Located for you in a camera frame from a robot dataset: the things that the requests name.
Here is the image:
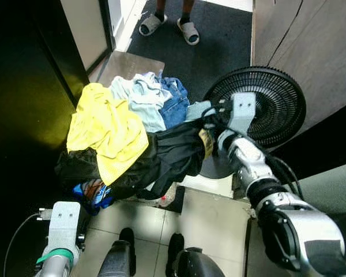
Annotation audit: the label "mint green garment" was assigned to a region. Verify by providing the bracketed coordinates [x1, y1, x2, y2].
[110, 73, 211, 133]

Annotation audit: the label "blue denim jeans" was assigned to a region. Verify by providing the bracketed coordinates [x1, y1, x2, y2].
[157, 75, 191, 130]

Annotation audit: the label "black garment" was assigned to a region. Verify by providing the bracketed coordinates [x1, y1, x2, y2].
[54, 121, 215, 200]

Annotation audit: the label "black round fan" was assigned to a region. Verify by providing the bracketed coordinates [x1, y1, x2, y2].
[202, 66, 307, 149]

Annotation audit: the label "dark grey floor mat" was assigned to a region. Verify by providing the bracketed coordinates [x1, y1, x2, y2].
[127, 0, 254, 102]

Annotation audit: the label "grey slipper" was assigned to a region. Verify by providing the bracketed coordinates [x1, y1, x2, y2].
[176, 18, 201, 46]
[138, 13, 168, 37]

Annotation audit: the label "clear plastic bottle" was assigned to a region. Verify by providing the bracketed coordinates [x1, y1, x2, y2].
[157, 184, 177, 208]

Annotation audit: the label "yellow garment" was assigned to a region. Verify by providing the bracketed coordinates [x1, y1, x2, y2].
[66, 83, 150, 186]

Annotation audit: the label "person's leg with black sock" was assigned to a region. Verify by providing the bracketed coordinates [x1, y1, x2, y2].
[154, 0, 167, 19]
[180, 0, 195, 25]

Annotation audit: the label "grey green appliance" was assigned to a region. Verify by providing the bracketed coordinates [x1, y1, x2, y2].
[291, 160, 346, 277]

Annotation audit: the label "black right robot leg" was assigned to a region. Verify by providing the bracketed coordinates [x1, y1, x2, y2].
[165, 233, 227, 277]

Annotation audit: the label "blue printed packet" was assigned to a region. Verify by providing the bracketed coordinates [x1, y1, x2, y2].
[73, 179, 114, 212]

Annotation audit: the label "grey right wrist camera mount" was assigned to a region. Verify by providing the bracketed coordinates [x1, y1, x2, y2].
[227, 92, 257, 137]

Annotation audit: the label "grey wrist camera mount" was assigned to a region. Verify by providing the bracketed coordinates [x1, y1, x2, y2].
[42, 201, 82, 256]
[227, 92, 257, 137]

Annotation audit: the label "yellow strap with black print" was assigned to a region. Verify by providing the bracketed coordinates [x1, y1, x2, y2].
[198, 129, 215, 158]

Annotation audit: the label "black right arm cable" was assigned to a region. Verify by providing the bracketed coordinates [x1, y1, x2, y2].
[264, 151, 304, 200]

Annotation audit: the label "white door with black frame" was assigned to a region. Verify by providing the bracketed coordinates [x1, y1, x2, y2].
[40, 0, 116, 104]

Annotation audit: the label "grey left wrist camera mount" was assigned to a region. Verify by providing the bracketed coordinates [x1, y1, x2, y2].
[42, 201, 82, 256]

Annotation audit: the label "thin left arm cable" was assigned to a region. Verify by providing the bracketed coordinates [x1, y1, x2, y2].
[3, 211, 45, 273]

